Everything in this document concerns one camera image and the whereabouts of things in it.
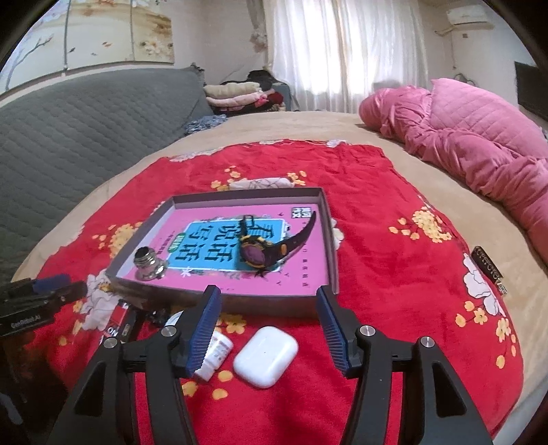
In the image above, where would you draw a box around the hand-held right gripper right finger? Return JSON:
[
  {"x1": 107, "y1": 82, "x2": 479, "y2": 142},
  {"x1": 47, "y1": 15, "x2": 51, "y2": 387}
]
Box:
[{"x1": 316, "y1": 284, "x2": 493, "y2": 445}]

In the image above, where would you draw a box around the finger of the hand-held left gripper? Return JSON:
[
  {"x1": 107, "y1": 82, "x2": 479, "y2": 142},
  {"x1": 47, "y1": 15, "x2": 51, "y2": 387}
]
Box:
[{"x1": 33, "y1": 275, "x2": 89, "y2": 309}]

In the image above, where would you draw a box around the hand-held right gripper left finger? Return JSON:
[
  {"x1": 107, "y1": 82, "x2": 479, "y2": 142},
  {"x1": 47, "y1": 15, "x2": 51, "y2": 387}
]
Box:
[{"x1": 55, "y1": 284, "x2": 223, "y2": 445}]

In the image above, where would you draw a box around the small white bottle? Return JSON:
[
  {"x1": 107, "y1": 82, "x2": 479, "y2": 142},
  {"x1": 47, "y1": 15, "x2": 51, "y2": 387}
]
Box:
[{"x1": 192, "y1": 331, "x2": 234, "y2": 382}]

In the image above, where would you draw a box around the white earbuds case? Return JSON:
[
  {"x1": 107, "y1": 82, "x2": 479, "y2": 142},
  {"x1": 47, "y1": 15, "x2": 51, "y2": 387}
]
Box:
[{"x1": 232, "y1": 326, "x2": 299, "y2": 389}]

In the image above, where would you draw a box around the black faceted gold-label case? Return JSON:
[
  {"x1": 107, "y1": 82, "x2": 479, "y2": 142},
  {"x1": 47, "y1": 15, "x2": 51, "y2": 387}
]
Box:
[{"x1": 120, "y1": 308, "x2": 148, "y2": 343}]

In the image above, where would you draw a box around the shallow grey cardboard box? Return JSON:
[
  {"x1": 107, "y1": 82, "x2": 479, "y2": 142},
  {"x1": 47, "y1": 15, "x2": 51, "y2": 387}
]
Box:
[{"x1": 104, "y1": 187, "x2": 340, "y2": 318}]

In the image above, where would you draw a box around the red floral blanket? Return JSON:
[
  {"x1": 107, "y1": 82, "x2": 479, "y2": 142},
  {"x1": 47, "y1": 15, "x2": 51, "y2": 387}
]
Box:
[{"x1": 26, "y1": 141, "x2": 525, "y2": 445}]

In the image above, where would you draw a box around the black and yellow wristwatch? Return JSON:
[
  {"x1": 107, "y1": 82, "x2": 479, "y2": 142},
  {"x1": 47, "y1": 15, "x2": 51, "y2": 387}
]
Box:
[{"x1": 237, "y1": 212, "x2": 317, "y2": 279}]

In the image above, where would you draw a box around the pink and blue book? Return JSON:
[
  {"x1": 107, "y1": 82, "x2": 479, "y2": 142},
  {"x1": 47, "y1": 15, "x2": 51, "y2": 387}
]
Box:
[{"x1": 115, "y1": 203, "x2": 332, "y2": 296}]

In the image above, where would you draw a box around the grey quilted cover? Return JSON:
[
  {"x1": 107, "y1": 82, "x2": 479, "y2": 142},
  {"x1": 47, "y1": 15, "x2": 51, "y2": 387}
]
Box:
[{"x1": 0, "y1": 64, "x2": 215, "y2": 283}]

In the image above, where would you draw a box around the blue patterned cloth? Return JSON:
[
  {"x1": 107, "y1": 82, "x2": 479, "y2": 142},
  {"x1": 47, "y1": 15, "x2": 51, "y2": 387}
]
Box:
[{"x1": 183, "y1": 115, "x2": 227, "y2": 135}]

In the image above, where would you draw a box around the pink quilted jacket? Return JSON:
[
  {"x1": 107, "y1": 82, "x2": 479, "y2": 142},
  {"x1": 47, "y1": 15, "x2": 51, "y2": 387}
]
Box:
[{"x1": 359, "y1": 78, "x2": 548, "y2": 266}]

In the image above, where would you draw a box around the pile of folded clothes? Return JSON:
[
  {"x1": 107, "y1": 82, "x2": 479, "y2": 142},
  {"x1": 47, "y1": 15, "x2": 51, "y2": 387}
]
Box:
[{"x1": 203, "y1": 69, "x2": 296, "y2": 115}]

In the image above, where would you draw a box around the white curtain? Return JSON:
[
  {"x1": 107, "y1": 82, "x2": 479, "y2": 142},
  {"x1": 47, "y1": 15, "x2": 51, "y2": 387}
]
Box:
[{"x1": 261, "y1": 0, "x2": 429, "y2": 114}]

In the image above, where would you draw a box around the black television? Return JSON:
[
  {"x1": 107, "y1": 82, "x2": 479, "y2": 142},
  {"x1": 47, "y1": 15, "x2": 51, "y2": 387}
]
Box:
[{"x1": 514, "y1": 61, "x2": 548, "y2": 125}]

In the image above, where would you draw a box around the white air conditioner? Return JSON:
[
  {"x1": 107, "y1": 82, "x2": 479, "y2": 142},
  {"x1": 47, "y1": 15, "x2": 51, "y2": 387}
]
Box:
[{"x1": 445, "y1": 6, "x2": 493, "y2": 26}]

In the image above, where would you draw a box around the floral wall mural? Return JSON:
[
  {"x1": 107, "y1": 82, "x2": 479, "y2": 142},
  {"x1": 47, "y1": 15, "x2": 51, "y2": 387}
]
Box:
[{"x1": 0, "y1": 0, "x2": 176, "y2": 92}]

